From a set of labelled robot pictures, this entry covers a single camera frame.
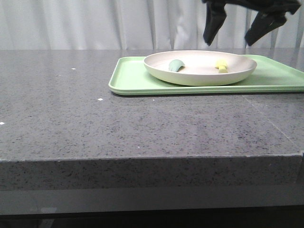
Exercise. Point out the light green serving tray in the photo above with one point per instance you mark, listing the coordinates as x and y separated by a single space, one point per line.
130 77

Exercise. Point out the yellow plastic fork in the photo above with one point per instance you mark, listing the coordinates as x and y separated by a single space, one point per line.
222 66

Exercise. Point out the sage green plastic spoon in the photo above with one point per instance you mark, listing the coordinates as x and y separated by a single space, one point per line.
176 65

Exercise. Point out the cream round plate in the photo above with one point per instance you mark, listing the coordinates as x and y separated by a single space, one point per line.
199 67

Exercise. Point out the white pleated curtain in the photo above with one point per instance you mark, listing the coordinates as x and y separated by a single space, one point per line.
116 24

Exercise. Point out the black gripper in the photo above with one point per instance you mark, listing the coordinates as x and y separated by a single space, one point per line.
271 15

